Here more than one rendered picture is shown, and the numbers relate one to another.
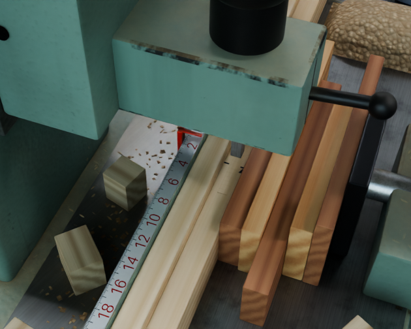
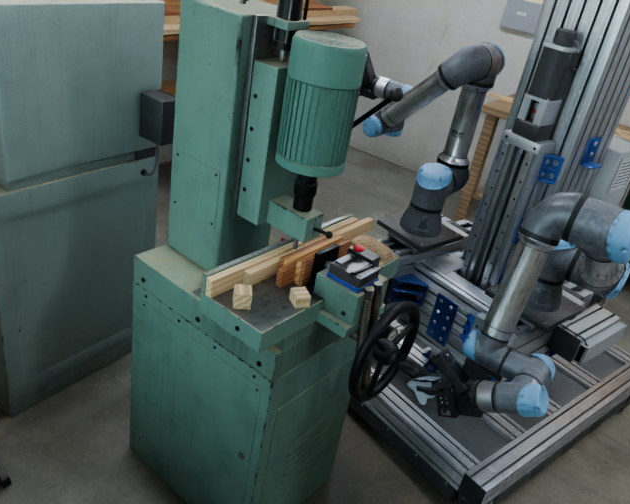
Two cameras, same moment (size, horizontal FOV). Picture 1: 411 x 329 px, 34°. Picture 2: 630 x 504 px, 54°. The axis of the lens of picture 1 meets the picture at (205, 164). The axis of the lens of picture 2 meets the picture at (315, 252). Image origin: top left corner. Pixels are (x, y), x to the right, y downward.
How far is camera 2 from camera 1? 1.20 m
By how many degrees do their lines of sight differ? 23
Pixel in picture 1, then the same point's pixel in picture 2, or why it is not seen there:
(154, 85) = (275, 215)
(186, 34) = (287, 204)
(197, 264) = (269, 264)
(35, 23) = (252, 188)
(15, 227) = (224, 257)
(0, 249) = (218, 260)
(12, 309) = not seen: hidden behind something
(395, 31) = (369, 245)
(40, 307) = not seen: hidden behind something
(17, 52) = (246, 195)
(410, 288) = (323, 289)
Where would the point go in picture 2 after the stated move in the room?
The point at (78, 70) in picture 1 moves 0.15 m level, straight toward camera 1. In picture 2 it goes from (258, 202) to (246, 227)
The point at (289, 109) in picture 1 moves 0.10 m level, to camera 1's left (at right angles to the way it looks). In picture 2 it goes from (304, 226) to (268, 215)
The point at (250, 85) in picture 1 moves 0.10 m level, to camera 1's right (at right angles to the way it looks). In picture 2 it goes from (296, 218) to (332, 229)
